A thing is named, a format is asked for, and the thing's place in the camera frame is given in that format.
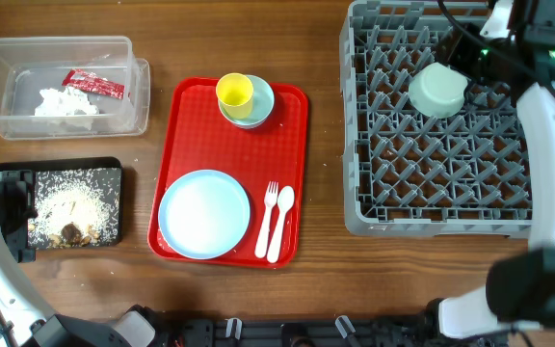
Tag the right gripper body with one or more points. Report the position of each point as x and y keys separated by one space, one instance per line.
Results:
x=479 y=57

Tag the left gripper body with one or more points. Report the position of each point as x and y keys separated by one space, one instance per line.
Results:
x=13 y=204

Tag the food scraps and rice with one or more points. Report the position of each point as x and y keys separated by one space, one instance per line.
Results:
x=72 y=212

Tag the mint green bowl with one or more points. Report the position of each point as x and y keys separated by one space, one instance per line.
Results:
x=437 y=91

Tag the white napkin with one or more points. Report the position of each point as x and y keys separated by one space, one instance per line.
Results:
x=69 y=102

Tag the red snack wrapper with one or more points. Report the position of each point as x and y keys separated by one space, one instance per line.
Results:
x=92 y=83

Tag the light blue plate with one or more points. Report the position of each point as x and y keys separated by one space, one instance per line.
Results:
x=204 y=214

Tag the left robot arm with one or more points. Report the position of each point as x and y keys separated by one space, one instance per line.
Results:
x=61 y=209

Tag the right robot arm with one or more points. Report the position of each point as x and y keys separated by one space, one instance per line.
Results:
x=519 y=293

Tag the black food waste tray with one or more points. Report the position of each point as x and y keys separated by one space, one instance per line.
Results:
x=75 y=202

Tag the clear plastic waste bin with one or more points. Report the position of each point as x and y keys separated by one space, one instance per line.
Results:
x=28 y=65

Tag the grey dishwasher rack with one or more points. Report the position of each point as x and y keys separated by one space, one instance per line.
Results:
x=406 y=174

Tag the red serving tray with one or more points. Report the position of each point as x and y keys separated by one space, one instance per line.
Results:
x=199 y=137

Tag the light blue small bowl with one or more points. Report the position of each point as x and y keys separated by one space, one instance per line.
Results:
x=263 y=105

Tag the yellow plastic cup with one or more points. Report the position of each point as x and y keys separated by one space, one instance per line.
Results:
x=235 y=94

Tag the white plastic spoon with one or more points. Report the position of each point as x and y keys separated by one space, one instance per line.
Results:
x=285 y=202

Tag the white plastic fork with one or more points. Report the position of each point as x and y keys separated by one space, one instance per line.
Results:
x=270 y=200

